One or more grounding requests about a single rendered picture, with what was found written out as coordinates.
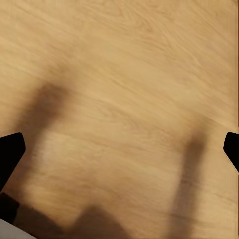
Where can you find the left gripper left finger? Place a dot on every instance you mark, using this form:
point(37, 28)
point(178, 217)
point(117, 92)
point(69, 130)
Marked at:
point(12, 148)

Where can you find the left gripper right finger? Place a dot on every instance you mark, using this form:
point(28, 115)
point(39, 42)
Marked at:
point(231, 148)

